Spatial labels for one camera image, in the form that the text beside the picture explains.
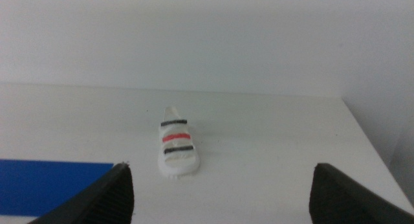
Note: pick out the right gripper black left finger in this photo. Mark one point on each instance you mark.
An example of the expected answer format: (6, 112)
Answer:
(106, 198)

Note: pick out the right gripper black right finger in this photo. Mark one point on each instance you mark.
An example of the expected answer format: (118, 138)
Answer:
(339, 201)

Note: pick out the blue rectangular mat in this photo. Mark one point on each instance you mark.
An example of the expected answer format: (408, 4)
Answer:
(42, 186)

